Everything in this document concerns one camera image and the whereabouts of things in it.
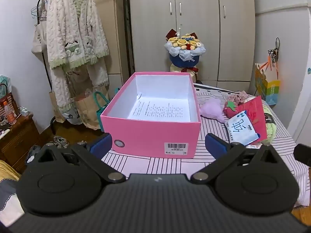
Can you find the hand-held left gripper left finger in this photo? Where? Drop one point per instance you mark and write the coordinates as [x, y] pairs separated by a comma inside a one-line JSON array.
[[102, 145]]

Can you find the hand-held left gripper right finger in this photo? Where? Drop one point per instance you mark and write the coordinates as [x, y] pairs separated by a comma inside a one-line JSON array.
[[215, 145]]

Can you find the purple plush toy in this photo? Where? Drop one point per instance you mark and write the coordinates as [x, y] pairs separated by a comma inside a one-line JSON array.
[[211, 109]]

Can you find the green yarn ball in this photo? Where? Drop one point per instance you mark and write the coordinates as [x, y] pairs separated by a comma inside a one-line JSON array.
[[271, 128]]

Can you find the pink cardboard box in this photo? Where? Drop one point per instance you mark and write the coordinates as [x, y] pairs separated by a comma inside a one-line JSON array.
[[145, 136]]

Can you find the pink floral scrunchie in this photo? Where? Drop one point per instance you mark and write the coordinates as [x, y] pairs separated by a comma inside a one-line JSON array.
[[239, 95]]

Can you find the wet wipes pack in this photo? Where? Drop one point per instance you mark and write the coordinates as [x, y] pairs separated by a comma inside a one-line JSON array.
[[240, 131]]

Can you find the pink strawberry pouch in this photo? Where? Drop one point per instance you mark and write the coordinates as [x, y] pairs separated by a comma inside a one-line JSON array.
[[229, 109]]

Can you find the brown paper bag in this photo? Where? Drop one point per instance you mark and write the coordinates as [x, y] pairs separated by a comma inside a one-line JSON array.
[[85, 109]]

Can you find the grey sneaker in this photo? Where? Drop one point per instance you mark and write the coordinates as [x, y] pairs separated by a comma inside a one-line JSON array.
[[60, 142], [32, 154]]

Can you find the striped bed sheet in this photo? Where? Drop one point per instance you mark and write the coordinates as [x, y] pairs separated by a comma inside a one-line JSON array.
[[145, 165]]

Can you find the red paper packet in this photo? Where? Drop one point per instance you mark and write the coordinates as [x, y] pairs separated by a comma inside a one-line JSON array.
[[255, 116]]

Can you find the black clothes rack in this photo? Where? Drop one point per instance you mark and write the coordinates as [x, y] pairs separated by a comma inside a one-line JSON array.
[[53, 126]]

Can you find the white door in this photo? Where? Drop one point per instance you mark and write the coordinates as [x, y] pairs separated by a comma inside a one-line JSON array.
[[303, 102]]

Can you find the printed paper sheet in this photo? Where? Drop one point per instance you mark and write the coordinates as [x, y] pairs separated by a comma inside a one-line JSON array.
[[158, 109]]

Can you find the colourful paper bag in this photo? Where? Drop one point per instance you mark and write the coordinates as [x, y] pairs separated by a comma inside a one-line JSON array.
[[272, 89]]

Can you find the white fluffy pajama pants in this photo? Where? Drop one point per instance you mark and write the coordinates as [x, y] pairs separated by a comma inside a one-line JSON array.
[[97, 72]]

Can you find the wooden nightstand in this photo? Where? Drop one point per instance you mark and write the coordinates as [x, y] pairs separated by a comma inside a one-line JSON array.
[[17, 138]]

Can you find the flower bouquet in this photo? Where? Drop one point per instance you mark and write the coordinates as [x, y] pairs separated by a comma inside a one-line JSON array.
[[184, 58]]

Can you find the orange drink bottle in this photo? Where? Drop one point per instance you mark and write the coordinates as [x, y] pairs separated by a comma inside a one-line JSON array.
[[9, 115]]

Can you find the yellow cloth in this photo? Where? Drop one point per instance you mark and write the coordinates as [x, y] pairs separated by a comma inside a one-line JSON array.
[[7, 171]]

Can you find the brown printed gift bag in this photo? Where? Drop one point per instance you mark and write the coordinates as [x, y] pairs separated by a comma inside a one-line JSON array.
[[11, 99]]

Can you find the beige wardrobe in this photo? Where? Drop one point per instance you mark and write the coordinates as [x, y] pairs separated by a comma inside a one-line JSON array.
[[155, 41]]

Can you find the white fluffy pajama jacket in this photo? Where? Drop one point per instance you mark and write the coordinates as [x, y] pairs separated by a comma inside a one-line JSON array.
[[73, 29]]

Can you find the beige tote bag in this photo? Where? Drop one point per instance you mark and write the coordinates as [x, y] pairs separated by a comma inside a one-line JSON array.
[[38, 41]]

